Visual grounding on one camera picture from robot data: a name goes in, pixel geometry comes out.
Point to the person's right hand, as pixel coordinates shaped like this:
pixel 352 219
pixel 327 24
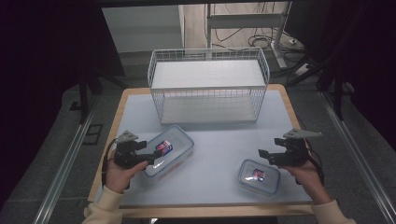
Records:
pixel 306 182

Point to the white metal desk frame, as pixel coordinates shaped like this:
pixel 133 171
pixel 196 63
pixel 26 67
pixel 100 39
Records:
pixel 246 21

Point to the aluminium floor rail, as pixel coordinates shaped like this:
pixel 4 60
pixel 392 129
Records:
pixel 62 174
pixel 358 155

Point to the white power strip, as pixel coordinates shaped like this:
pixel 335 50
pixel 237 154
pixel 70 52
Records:
pixel 302 69

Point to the white cabinet panel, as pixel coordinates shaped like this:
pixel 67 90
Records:
pixel 143 28

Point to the large clear plastic food container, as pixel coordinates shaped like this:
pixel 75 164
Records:
pixel 174 146

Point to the small clear plastic food container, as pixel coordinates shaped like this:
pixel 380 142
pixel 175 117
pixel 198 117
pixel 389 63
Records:
pixel 258 177

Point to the black floor plate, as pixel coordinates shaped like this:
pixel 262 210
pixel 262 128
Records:
pixel 92 134

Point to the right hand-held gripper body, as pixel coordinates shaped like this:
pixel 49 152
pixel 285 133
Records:
pixel 291 154

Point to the pale blue table mat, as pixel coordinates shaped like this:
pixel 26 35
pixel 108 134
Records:
pixel 214 149

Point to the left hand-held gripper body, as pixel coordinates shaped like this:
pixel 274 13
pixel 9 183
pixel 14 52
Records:
pixel 127 154

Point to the person's left hand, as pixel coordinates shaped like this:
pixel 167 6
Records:
pixel 118 179

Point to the black stand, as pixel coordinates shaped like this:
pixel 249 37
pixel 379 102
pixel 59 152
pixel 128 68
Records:
pixel 337 93
pixel 83 99

